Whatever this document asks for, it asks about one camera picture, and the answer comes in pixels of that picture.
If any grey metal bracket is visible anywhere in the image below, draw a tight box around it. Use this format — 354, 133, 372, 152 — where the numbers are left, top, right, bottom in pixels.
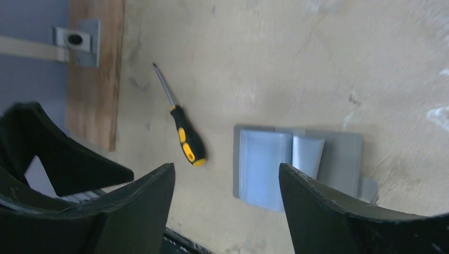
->
52, 19, 101, 68

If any wooden board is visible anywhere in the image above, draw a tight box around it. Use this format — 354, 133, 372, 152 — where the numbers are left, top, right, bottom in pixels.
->
65, 1, 125, 151

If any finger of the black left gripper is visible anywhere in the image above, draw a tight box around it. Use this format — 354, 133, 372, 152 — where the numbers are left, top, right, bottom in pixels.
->
1, 102, 134, 196

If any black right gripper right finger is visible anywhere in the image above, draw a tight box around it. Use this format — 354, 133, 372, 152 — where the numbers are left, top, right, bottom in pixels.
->
279, 163, 448, 253

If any black yellow handled screwdriver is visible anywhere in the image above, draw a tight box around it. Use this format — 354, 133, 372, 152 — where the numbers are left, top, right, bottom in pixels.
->
152, 62, 206, 166

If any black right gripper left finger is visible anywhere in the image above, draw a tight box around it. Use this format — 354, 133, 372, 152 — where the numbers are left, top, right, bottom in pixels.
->
1, 163, 175, 253

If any grey leather card holder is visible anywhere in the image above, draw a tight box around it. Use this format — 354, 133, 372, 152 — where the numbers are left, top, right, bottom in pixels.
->
233, 124, 378, 212

